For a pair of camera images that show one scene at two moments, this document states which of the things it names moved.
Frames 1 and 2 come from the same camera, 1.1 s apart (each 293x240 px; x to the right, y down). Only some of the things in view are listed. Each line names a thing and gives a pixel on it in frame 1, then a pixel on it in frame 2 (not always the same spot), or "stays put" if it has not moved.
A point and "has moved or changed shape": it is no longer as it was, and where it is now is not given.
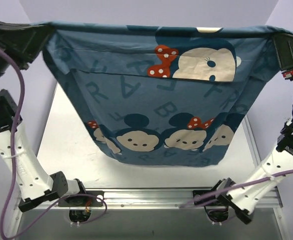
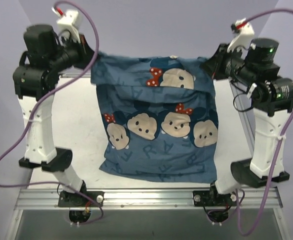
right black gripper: [289, 51] -> [215, 64]
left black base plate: [84, 200] stays put
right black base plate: [210, 203] stays put
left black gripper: [23, 46] -> [83, 53]
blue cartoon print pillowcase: [160, 95] has moved or changed shape
